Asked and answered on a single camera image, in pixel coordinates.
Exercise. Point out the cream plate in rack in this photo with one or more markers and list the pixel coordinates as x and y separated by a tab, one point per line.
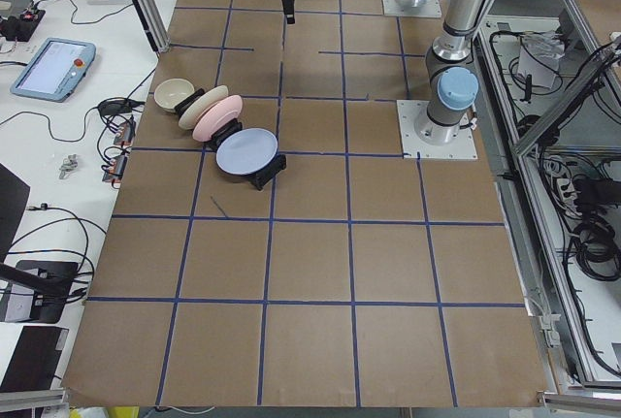
190	110

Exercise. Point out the black monitor stand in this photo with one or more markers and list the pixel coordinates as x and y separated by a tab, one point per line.
37	290

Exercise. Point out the blue teach pendant near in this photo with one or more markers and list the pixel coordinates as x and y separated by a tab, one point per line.
55	70

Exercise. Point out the blue plate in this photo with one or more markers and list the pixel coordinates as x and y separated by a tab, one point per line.
247	151

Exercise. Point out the black dish rack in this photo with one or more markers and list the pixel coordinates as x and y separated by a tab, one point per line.
260	178

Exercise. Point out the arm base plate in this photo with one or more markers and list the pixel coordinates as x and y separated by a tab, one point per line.
412	8
421	138

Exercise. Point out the cream bowl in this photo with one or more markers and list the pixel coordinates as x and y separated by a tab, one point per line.
169	93

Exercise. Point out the pink plate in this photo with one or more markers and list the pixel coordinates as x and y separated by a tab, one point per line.
216	117

